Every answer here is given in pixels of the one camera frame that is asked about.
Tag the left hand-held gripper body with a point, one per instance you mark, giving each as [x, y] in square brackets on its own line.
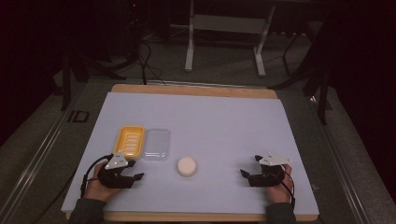
[113, 179]

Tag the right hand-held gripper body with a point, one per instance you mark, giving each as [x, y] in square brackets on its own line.
[267, 177]

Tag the yellow soap dish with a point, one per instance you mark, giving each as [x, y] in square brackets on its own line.
[129, 141]

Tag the clear plastic soap dish lid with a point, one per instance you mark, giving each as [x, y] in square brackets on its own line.
[156, 144]

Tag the round white soap bar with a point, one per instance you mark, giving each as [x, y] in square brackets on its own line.
[187, 166]

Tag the person's left hand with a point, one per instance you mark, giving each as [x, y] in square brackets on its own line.
[98, 188]

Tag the person's right hand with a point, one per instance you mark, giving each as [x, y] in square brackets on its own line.
[280, 193]

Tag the white foam mat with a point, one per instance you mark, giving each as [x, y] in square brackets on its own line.
[218, 130]

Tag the black metal stand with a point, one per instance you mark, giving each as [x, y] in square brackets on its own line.
[322, 93]
[67, 81]

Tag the wooden table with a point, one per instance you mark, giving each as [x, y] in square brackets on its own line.
[193, 90]

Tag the white metal stand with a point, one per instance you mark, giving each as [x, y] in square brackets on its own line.
[229, 24]

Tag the metal floor rail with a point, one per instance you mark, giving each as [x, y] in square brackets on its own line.
[342, 168]
[34, 161]

